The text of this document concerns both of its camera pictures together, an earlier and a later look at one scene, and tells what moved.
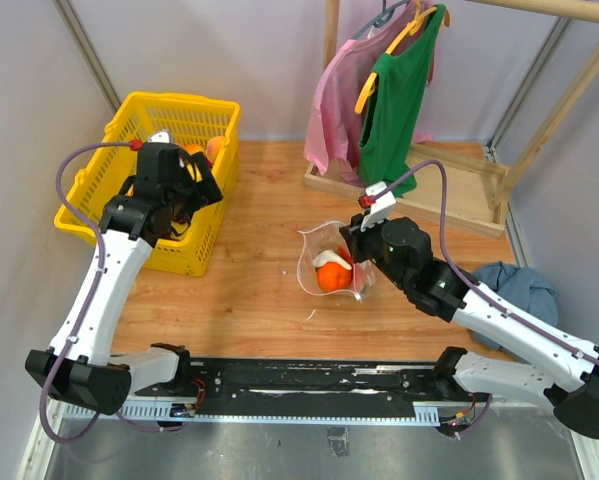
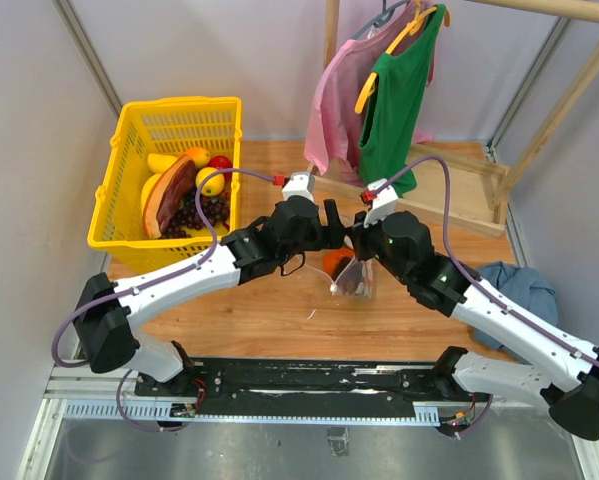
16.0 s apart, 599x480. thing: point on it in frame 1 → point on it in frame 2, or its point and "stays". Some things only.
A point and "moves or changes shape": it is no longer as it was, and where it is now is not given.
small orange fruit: (332, 277) → (336, 260)
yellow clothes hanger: (421, 14) stays
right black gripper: (355, 237) stays
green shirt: (394, 117) stays
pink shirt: (334, 128) stays
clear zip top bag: (325, 264) moves or changes shape
